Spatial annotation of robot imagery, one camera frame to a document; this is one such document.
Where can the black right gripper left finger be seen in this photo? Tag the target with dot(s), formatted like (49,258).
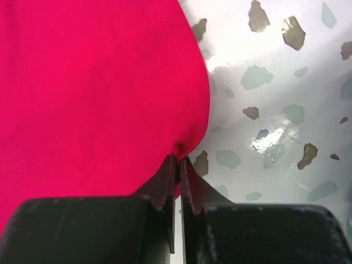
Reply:
(138,228)

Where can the pink red t-shirt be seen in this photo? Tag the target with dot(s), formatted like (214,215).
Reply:
(94,96)

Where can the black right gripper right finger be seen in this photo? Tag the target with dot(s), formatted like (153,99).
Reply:
(216,230)

